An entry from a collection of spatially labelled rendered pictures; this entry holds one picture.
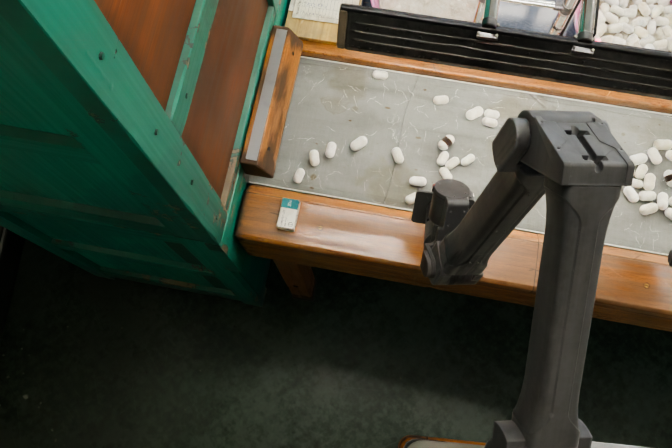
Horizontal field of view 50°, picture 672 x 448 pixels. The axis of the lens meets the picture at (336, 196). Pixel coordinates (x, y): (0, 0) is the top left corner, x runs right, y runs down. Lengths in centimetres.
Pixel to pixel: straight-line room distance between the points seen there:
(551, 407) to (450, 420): 132
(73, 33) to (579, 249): 52
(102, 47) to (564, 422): 62
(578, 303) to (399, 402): 139
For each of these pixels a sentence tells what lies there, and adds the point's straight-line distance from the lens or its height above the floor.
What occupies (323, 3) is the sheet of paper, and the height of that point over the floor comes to 78.
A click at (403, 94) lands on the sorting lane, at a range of 153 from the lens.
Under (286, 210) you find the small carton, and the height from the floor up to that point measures 78.
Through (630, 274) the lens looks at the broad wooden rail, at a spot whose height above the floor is 76.
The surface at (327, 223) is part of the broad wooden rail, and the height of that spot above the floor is 76.
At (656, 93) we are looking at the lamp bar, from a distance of 127.
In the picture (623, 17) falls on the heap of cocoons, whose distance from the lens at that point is 172.
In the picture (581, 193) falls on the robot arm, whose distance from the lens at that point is 74.
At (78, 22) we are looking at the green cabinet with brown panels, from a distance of 69.
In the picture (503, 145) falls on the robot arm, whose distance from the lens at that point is 82.
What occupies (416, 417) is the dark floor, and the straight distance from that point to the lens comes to 213.
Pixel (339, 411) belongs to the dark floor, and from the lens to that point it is 213.
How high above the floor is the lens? 212
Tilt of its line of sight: 73 degrees down
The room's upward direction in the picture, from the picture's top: 6 degrees counter-clockwise
